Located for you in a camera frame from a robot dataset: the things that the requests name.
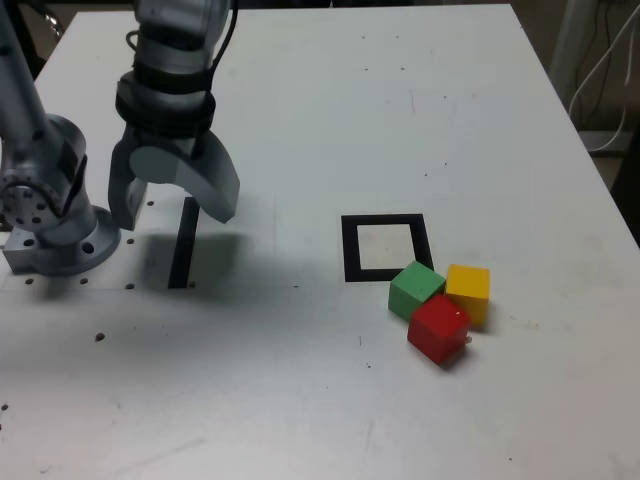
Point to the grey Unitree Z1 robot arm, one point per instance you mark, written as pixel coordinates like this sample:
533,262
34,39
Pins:
165,50

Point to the black tape strip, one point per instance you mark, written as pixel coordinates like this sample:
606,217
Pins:
182,250

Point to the yellow cube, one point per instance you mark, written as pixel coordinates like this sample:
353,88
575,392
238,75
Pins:
470,290

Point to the red cube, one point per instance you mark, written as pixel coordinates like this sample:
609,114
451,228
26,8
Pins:
437,325

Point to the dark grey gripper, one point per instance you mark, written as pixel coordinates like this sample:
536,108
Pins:
167,139

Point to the green cube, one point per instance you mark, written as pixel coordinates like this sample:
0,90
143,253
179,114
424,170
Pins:
417,285

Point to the white post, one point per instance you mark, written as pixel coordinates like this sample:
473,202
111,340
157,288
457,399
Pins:
567,40

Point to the black tape square outline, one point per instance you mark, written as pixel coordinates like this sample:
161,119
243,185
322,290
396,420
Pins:
350,250

